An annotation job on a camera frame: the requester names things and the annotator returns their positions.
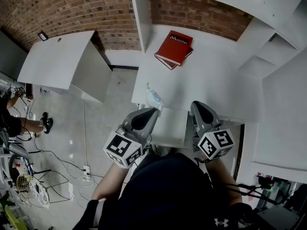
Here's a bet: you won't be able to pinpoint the person's left forearm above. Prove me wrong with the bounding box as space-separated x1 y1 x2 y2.
91 163 129 202

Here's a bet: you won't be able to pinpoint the plain red book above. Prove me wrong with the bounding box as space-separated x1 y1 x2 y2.
155 47 194 70

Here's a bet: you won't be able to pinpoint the white drawer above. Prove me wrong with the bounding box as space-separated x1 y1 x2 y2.
150 107 190 150

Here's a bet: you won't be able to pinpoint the clear plastic bag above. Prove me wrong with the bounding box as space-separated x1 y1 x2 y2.
145 81 164 112

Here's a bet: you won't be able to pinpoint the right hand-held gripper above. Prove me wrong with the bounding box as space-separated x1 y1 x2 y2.
190 101 235 162

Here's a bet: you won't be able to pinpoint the wire chair with patterned cushion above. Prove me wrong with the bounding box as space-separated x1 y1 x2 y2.
9 169 72 209

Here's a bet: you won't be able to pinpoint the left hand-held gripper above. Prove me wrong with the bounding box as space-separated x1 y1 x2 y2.
103 107 161 169

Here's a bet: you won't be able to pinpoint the white floor cable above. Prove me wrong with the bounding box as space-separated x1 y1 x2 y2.
76 176 103 208

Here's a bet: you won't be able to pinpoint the person's right forearm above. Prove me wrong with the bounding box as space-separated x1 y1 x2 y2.
206 158 243 207

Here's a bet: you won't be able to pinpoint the person's dark shirt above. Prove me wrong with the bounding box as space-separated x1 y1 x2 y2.
71 152 255 230

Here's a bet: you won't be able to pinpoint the grey box device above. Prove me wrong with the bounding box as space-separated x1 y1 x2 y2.
256 205 300 230

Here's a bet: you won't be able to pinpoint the small white desk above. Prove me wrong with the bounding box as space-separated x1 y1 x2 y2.
17 30 113 103

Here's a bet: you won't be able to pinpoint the black device cables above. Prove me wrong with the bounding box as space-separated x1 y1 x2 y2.
225 182 281 206

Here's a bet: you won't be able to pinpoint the black floor cable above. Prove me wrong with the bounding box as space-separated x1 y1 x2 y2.
33 135 101 177

